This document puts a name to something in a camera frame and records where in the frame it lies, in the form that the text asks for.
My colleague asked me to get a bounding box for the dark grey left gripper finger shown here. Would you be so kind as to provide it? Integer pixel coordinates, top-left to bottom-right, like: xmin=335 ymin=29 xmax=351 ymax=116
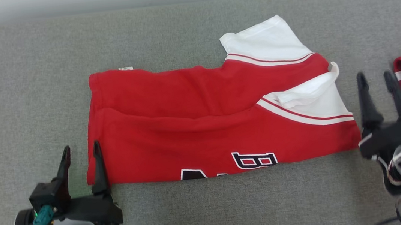
xmin=52 ymin=145 xmax=75 ymax=190
xmin=86 ymin=140 xmax=112 ymax=197

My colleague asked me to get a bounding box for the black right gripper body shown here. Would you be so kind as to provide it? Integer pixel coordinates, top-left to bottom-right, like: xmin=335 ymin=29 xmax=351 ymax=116
xmin=355 ymin=117 xmax=401 ymax=161

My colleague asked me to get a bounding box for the grey fabric sofa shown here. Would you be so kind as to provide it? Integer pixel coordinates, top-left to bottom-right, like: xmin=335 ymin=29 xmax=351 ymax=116
xmin=0 ymin=0 xmax=401 ymax=225

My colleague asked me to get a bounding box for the red and white jersey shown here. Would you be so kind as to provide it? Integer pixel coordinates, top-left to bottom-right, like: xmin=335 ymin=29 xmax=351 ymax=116
xmin=71 ymin=7 xmax=364 ymax=192

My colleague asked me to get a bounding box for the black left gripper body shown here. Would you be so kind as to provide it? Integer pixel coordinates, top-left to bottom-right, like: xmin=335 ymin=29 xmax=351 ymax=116
xmin=53 ymin=192 xmax=125 ymax=225

